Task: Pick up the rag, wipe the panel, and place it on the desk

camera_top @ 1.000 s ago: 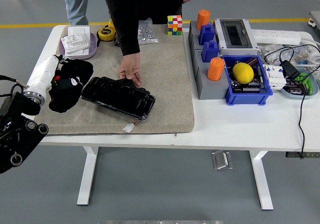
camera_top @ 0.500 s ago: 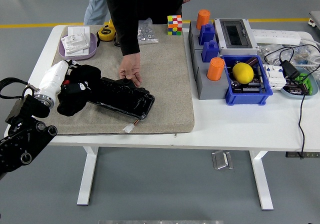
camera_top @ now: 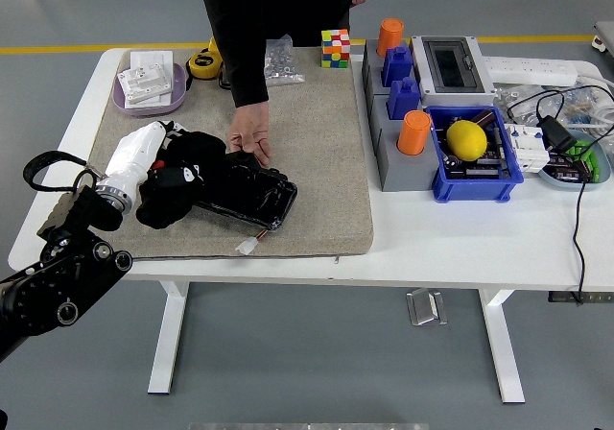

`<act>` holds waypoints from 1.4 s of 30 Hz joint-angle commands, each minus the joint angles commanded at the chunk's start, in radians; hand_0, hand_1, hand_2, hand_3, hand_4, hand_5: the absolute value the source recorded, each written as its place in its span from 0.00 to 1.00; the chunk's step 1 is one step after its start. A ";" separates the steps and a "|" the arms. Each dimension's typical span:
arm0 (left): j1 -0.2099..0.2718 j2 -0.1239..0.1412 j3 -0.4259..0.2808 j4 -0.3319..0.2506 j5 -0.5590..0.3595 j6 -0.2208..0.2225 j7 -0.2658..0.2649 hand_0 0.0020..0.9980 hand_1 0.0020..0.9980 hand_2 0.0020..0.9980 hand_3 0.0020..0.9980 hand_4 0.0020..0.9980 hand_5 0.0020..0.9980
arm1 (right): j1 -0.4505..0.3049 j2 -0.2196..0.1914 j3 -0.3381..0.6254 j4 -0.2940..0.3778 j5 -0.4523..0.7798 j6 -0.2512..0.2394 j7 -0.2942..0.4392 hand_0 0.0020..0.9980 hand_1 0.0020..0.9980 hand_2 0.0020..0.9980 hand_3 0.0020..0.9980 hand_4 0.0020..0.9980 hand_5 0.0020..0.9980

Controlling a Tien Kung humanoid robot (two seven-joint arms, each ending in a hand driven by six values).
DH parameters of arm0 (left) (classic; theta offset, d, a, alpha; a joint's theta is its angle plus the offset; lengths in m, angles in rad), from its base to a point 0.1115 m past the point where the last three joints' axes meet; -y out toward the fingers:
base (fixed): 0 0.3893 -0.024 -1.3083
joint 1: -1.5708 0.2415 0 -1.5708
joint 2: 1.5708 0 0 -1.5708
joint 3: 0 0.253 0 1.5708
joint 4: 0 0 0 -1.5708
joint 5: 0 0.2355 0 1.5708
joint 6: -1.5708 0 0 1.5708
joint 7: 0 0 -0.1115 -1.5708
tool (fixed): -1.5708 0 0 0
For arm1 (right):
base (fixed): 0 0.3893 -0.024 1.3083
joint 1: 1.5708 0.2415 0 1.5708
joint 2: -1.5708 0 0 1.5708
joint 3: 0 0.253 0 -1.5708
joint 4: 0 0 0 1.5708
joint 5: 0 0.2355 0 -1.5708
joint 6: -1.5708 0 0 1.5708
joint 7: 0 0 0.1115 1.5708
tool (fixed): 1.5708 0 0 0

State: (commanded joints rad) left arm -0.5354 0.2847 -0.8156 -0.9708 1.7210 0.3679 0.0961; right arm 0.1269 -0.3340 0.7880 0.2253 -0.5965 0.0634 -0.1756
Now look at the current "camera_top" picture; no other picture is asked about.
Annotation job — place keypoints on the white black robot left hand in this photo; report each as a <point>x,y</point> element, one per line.
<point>132,154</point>

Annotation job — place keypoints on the person's right hand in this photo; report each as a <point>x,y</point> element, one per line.
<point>249,127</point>

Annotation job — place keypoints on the black rag with red tag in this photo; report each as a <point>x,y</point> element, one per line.
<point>168,209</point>

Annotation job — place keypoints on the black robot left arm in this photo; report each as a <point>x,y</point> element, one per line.
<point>57,281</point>

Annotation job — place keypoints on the person's right forearm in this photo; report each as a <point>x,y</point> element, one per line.
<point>245,79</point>

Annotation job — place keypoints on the table control panel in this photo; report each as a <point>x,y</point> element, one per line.
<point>561,297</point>

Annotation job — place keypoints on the orange cylinder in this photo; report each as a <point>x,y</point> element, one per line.
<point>413,132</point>
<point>389,36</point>

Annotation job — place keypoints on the person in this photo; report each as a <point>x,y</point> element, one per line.
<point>297,3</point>

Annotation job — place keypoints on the multicolour puzzle cube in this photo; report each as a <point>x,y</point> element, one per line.
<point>335,48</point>

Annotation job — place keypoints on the white socket module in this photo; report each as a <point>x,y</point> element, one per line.
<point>144,84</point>

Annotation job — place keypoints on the grey-brown mat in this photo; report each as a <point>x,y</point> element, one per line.
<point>312,161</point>

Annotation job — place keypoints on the clear bag of metal nuts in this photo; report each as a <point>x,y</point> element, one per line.
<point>283,65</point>

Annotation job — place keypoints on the purple tray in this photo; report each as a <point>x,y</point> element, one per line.
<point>175,96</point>

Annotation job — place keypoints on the yellow tape measure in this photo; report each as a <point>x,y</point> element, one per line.
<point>204,67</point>

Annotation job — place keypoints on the grey peg holder block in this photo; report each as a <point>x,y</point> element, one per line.
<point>371,72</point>
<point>403,171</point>

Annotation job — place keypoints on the blue peg block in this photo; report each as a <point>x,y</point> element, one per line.
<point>403,99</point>
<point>395,65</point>

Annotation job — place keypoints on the grey electrical distribution box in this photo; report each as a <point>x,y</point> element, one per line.
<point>451,65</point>

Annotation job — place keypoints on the brown cylindrical capacitor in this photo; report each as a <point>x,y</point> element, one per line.
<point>483,118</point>

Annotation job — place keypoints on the clear bag of white rings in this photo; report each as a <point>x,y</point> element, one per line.
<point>508,98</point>

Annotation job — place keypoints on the yellow lemon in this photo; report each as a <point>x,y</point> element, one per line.
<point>466,139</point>

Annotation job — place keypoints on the white power strip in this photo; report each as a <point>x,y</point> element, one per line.
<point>527,67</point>

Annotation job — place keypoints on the white table leg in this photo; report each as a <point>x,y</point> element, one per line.
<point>168,343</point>
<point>503,353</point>

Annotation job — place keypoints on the blue plastic bin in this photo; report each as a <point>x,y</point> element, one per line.
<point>475,187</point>

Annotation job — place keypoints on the white circuit breaker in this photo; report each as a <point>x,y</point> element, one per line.
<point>527,154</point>

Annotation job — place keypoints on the black power adapter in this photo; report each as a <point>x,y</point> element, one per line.
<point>556,132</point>

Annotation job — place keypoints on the white cart corner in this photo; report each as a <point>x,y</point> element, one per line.
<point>605,36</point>

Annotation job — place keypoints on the clear bag of blue terminals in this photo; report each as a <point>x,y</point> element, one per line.
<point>580,108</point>

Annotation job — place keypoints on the green plastic part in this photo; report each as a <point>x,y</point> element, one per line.
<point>583,149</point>

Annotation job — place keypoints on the small dark circuit board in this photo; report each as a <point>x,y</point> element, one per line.
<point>566,173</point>

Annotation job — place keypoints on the light blue dish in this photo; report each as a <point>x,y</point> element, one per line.
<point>566,183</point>

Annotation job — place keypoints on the flat white switch plate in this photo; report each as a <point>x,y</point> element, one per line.
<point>144,58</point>

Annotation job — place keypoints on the silver metal bracket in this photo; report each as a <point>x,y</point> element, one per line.
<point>422,307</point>

